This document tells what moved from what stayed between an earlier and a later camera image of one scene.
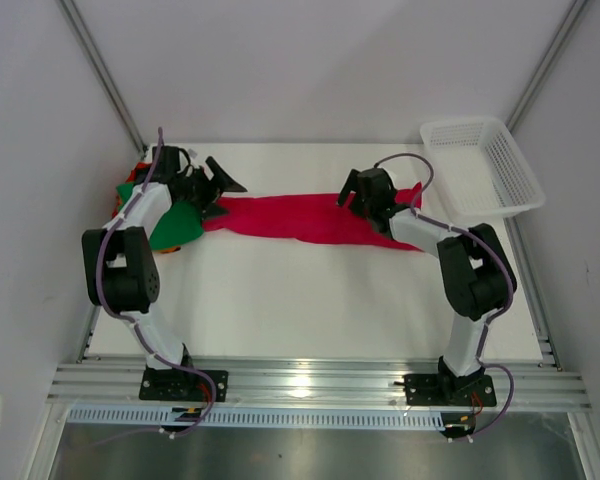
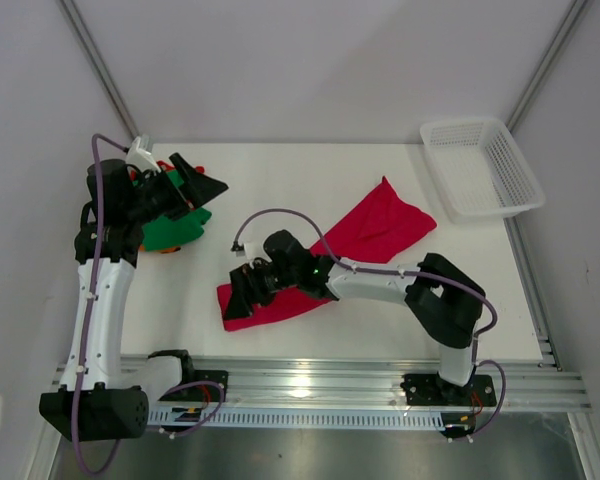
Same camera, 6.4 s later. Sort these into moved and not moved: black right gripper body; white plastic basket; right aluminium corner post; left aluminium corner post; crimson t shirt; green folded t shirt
Moved: black right gripper body; crimson t shirt
Not moved: white plastic basket; right aluminium corner post; green folded t shirt; left aluminium corner post
